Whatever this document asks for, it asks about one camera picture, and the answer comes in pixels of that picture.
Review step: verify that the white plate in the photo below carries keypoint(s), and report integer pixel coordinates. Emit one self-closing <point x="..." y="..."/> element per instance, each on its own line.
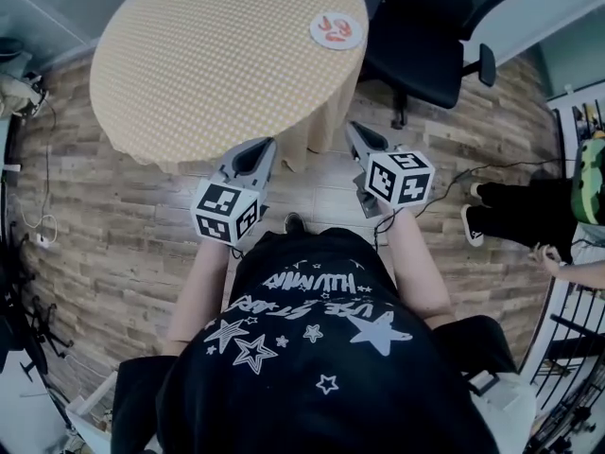
<point x="317" y="39"/>

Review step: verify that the round table with yellow cloth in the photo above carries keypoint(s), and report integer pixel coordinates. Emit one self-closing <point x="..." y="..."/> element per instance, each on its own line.
<point x="198" y="64"/>

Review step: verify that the white desk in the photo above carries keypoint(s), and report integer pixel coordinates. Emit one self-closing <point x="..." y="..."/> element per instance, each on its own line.
<point x="87" y="402"/>

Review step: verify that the beige cloth bag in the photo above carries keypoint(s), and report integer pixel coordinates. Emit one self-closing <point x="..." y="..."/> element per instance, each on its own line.
<point x="16" y="95"/>

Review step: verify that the person's right forearm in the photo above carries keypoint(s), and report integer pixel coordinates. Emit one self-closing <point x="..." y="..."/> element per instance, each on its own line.
<point x="420" y="272"/>

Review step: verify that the white shoulder bag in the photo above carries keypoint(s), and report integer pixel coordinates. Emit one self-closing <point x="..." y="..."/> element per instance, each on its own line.
<point x="508" y="409"/>

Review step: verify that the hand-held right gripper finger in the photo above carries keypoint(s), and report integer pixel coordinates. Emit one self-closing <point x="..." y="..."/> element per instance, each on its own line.
<point x="373" y="144"/>
<point x="356" y="144"/>

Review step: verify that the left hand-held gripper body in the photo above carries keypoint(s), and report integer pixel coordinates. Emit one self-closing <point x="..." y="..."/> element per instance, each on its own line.
<point x="219" y="211"/>

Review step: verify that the person's black star-print shirt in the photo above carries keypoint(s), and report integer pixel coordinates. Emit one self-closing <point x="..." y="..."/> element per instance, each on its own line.
<point x="307" y="405"/>

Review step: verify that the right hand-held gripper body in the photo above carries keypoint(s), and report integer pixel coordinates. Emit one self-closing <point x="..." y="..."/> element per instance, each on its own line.
<point x="399" y="178"/>

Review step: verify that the person's left forearm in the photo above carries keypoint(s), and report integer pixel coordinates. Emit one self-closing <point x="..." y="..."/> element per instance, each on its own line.
<point x="198" y="296"/>

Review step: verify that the person's left shoe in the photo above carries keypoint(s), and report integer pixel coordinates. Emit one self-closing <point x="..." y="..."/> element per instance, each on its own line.
<point x="295" y="222"/>

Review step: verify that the black office chair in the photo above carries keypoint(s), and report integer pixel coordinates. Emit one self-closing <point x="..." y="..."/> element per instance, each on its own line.
<point x="416" y="40"/>

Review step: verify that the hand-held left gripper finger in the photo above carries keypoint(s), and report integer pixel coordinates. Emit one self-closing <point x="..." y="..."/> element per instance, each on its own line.
<point x="267" y="166"/>
<point x="230" y="163"/>

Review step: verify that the black metal shelf rack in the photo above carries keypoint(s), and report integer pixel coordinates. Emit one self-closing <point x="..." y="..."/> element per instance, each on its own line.
<point x="576" y="329"/>

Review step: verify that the white power adapter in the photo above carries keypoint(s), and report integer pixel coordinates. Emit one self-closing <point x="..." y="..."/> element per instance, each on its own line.
<point x="42" y="239"/>

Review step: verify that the black metal stand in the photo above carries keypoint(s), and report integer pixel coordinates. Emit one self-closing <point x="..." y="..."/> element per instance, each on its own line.
<point x="14" y="319"/>

